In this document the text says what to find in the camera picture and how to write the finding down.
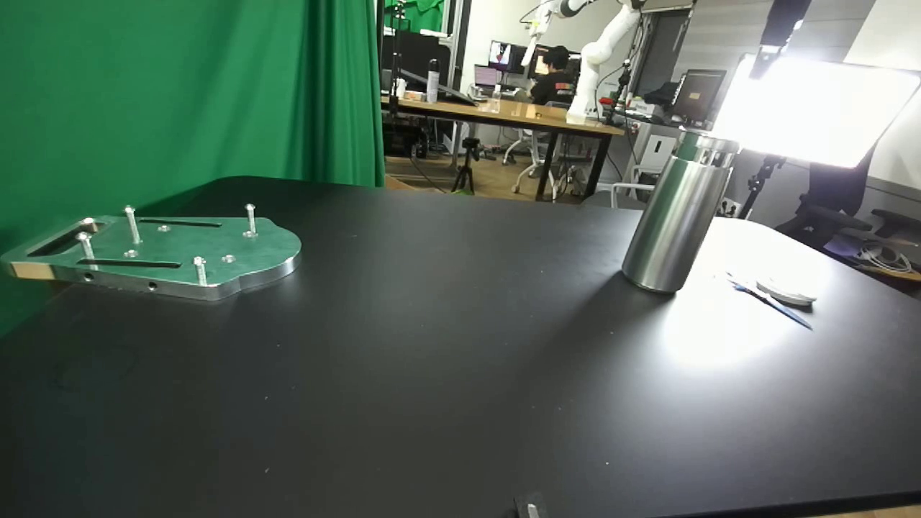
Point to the green curtain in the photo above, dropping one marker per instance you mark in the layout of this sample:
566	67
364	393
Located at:
175	97

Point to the green backdrop cloth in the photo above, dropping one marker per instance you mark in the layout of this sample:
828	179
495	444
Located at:
418	16

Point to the blue scissors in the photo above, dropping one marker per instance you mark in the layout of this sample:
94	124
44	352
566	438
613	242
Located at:
768	307

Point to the metal mounting plate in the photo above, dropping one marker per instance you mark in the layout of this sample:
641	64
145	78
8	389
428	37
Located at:
164	257

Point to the seated person in black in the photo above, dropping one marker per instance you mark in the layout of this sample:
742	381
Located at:
555	81

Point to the wooden desk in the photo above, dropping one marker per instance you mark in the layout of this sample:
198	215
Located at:
520	117

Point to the bright light panel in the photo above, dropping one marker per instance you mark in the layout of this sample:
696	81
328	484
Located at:
815	110

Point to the silver bolt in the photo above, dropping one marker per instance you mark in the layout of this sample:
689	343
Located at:
251	221
133	225
201	273
89	245

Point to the computer monitor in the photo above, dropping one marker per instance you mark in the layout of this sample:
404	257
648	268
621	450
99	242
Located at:
503	64

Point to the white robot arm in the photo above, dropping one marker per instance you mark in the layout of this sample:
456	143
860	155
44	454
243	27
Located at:
600	67

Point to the small black tripod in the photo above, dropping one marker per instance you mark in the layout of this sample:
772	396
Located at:
467	172

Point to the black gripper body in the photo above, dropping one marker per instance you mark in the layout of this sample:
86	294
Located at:
782	34

